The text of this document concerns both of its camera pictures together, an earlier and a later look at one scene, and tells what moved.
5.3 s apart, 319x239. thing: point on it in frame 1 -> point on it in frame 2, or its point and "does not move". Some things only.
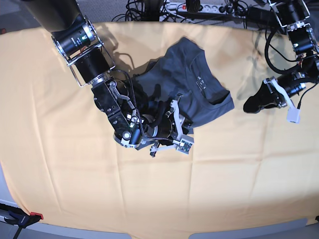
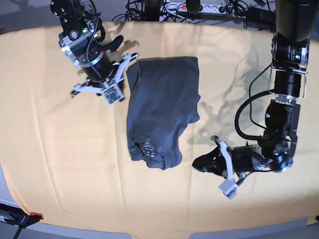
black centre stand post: (152, 10) does not move
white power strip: (208, 8) does not move
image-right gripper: (266, 96) -> (244, 159)
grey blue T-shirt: (184, 74) -> (162, 98)
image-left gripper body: (165, 127) -> (101, 69)
